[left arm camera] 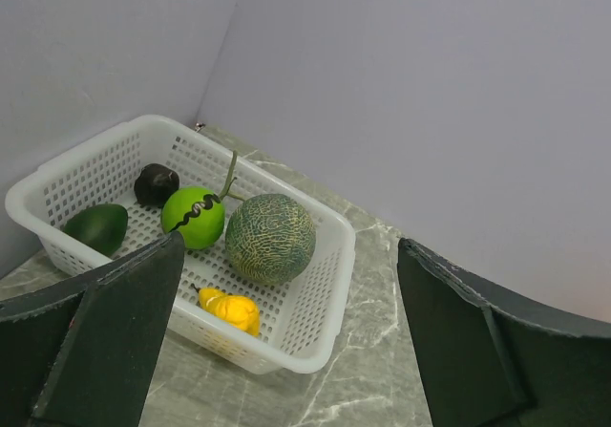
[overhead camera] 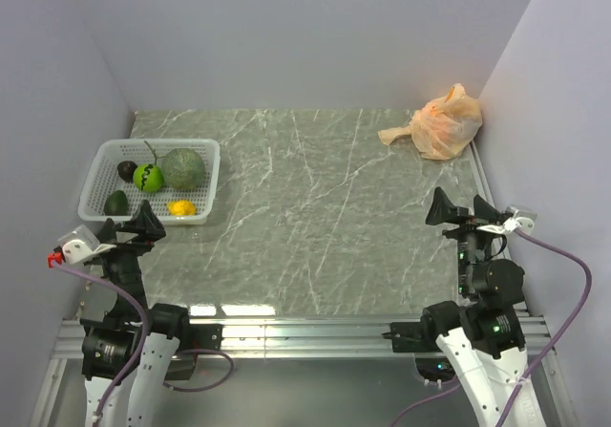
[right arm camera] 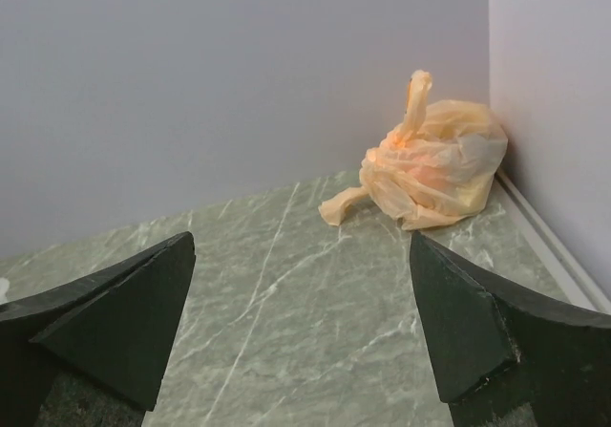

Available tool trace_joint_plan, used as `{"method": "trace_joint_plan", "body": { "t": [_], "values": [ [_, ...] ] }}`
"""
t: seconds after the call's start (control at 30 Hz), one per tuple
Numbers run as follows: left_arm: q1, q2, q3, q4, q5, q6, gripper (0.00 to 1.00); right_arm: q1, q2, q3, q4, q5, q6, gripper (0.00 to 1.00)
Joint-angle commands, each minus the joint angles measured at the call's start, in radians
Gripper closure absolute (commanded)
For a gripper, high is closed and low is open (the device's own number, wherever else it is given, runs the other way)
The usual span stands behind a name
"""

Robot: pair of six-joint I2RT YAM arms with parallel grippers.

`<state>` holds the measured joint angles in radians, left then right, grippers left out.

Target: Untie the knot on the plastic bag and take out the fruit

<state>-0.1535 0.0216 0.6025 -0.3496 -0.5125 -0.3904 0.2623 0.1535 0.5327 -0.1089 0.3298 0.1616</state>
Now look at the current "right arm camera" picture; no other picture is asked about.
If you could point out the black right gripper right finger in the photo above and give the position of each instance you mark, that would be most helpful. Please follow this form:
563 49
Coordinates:
505 355

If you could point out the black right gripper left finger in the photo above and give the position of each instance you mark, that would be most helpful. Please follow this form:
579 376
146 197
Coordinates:
93 352

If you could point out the orange translucent plastic bag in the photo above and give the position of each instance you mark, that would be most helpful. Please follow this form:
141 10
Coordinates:
433 169

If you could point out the white edge rail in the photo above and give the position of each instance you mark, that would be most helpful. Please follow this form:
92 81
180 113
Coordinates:
576 284

